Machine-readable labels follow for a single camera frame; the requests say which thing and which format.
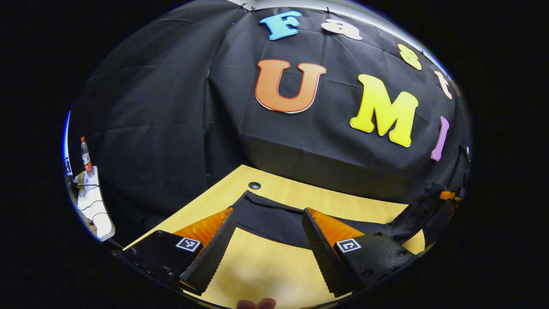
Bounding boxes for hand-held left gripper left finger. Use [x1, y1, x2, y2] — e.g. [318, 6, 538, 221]
[121, 207, 238, 297]

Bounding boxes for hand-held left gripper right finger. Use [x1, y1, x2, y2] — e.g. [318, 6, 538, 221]
[301, 207, 416, 298]

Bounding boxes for dark blue jeans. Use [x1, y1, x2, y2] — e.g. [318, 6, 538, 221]
[234, 182, 449, 254]

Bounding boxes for white side table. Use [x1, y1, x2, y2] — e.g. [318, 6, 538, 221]
[71, 165, 116, 242]

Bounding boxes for black backdrop cloth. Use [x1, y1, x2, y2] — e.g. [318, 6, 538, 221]
[69, 0, 472, 234]

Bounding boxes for clear bottle with red label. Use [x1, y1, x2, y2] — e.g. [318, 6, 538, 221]
[80, 136, 96, 179]

